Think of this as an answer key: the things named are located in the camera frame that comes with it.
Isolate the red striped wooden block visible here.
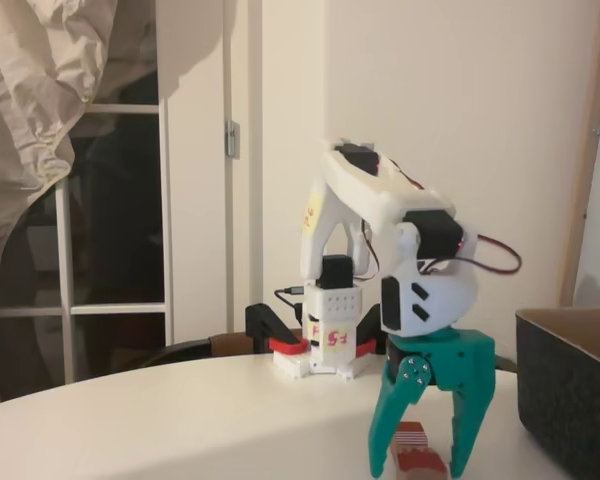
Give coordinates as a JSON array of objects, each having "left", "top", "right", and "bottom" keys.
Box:
[{"left": 389, "top": 420, "right": 449, "bottom": 480}]

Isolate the dark grey felt box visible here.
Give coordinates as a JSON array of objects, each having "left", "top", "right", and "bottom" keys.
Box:
[{"left": 514, "top": 305, "right": 600, "bottom": 480}]

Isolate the black clamp with red pad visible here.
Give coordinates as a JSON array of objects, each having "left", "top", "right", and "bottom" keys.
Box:
[
  {"left": 354, "top": 302, "right": 384, "bottom": 359},
  {"left": 244, "top": 302, "right": 311, "bottom": 355}
]

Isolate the white framed glass door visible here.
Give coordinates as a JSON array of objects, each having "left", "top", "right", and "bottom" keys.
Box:
[{"left": 0, "top": 0, "right": 264, "bottom": 401}]

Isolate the metal door hinge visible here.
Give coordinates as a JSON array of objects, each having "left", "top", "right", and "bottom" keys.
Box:
[{"left": 223, "top": 119, "right": 241, "bottom": 160}]

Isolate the beige crumpled curtain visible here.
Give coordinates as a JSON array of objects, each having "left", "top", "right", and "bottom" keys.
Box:
[{"left": 0, "top": 0, "right": 159, "bottom": 406}]

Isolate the grey USB cable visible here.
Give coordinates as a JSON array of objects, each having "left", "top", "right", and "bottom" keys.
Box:
[{"left": 274, "top": 286, "right": 309, "bottom": 324}]

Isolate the wooden frame with frosted panel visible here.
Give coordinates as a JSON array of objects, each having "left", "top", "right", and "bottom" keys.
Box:
[{"left": 554, "top": 0, "right": 600, "bottom": 309}]

